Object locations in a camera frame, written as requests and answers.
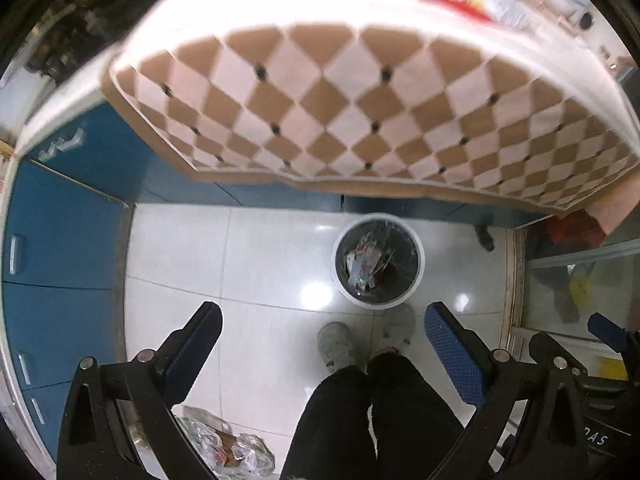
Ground yellow packet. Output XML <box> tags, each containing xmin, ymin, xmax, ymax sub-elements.
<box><xmin>570</xmin><ymin>275</ymin><xmax>594</xmax><ymax>307</ymax></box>

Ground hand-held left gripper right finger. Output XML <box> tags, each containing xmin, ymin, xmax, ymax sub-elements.
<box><xmin>424</xmin><ymin>302</ymin><xmax>586</xmax><ymax>480</ymax></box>

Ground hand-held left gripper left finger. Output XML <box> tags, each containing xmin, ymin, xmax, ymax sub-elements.
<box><xmin>57</xmin><ymin>301</ymin><xmax>224</xmax><ymax>480</ymax></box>

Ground black trousers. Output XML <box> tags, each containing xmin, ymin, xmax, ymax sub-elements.
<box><xmin>282</xmin><ymin>352</ymin><xmax>467</xmax><ymax>480</ymax></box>

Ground glass sliding door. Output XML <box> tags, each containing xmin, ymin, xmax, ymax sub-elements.
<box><xmin>507</xmin><ymin>210</ymin><xmax>640</xmax><ymax>361</ymax></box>

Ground heap of discarded wrappers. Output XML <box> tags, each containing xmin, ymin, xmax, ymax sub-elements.
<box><xmin>344</xmin><ymin>240</ymin><xmax>396</xmax><ymax>293</ymax></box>

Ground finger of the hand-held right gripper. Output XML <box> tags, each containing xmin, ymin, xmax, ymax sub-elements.
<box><xmin>529</xmin><ymin>332</ymin><xmax>588</xmax><ymax>386</ymax></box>
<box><xmin>587</xmin><ymin>312</ymin><xmax>627</xmax><ymax>356</ymax></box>

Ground red bundle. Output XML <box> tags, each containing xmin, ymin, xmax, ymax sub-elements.
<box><xmin>545</xmin><ymin>215</ymin><xmax>606</xmax><ymax>252</ymax></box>

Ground checkered brown white cloth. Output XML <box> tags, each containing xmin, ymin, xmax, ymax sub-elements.
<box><xmin>100</xmin><ymin>0</ymin><xmax>640</xmax><ymax>236</ymax></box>

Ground clear plastic bag heap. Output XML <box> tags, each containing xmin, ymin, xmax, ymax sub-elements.
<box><xmin>172</xmin><ymin>407</ymin><xmax>276</xmax><ymax>480</ymax></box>

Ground white bin with black liner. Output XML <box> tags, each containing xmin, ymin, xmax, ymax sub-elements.
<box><xmin>332</xmin><ymin>214</ymin><xmax>426</xmax><ymax>309</ymax></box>

